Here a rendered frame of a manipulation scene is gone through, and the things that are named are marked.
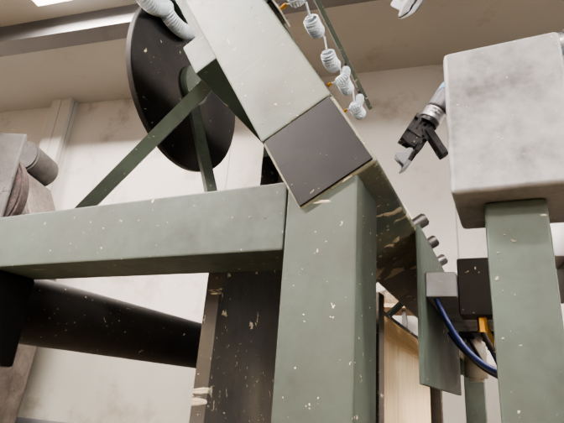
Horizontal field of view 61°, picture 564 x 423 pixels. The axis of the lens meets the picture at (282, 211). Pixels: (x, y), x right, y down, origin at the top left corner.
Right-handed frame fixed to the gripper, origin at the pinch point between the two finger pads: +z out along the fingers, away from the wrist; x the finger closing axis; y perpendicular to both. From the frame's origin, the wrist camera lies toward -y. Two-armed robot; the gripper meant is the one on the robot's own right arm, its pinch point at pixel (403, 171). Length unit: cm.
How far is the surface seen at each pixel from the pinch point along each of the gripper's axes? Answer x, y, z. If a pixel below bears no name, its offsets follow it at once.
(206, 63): 86, 41, 29
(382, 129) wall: -331, 32, -128
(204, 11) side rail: 91, 44, 23
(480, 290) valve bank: 87, -17, 36
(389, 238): 88, -1, 37
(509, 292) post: 114, -11, 40
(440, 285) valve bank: 86, -12, 39
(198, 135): -35, 80, 24
